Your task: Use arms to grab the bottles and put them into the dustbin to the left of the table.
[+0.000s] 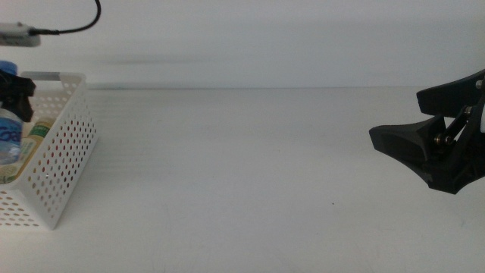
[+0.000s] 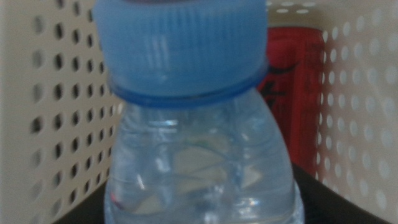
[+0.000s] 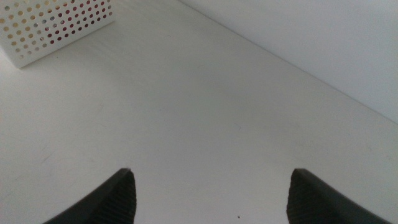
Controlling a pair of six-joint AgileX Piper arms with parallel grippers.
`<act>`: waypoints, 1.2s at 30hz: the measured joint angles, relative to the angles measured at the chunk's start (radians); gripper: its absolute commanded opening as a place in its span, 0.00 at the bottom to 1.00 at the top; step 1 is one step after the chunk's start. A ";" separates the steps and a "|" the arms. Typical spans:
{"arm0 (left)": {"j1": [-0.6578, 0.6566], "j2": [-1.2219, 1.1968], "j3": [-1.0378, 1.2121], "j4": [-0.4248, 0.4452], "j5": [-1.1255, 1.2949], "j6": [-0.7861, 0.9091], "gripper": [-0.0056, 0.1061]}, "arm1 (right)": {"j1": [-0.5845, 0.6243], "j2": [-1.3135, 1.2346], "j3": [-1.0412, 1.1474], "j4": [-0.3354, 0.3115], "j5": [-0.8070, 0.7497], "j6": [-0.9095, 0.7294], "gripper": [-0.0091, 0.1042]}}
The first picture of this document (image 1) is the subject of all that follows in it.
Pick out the white perforated plastic basket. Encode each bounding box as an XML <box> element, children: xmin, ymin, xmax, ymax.
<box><xmin>0</xmin><ymin>71</ymin><xmax>99</xmax><ymax>231</ymax></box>

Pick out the small water bottle blue cap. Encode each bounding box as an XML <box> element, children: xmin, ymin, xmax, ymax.
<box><xmin>0</xmin><ymin>60</ymin><xmax>24</xmax><ymax>166</ymax></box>

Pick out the yellow tea bottle white cap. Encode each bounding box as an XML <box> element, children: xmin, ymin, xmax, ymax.
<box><xmin>0</xmin><ymin>116</ymin><xmax>58</xmax><ymax>186</ymax></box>

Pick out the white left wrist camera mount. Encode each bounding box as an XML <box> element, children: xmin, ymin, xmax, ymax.
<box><xmin>0</xmin><ymin>22</ymin><xmax>42</xmax><ymax>48</ymax></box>

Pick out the black left camera cable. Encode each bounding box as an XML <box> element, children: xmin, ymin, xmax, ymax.
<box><xmin>28</xmin><ymin>0</ymin><xmax>102</xmax><ymax>36</ymax></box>

